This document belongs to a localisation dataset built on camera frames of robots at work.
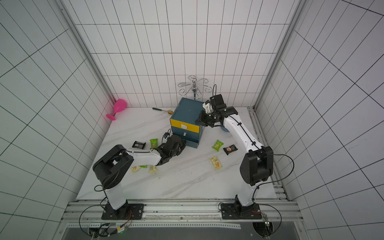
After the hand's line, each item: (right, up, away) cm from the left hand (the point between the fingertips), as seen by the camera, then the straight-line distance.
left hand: (186, 142), depth 93 cm
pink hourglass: (-55, +25, +24) cm, 65 cm away
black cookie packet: (-32, -2, +3) cm, 32 cm away
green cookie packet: (-22, -2, +4) cm, 23 cm away
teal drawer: (+1, +5, -3) cm, 6 cm away
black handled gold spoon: (-15, +20, +24) cm, 35 cm away
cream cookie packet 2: (-19, -15, -7) cm, 25 cm away
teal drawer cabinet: (-1, +15, -9) cm, 17 cm away
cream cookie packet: (+19, -12, -5) cm, 23 cm away
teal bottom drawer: (+4, -1, -2) cm, 4 cm away
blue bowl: (+26, +8, +8) cm, 29 cm away
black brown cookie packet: (+29, -5, +1) cm, 29 cm away
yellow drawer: (0, +11, -10) cm, 14 cm away
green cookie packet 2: (+21, -3, +4) cm, 21 cm away
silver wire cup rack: (+7, +35, +1) cm, 36 cm away
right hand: (+3, +13, -11) cm, 17 cm away
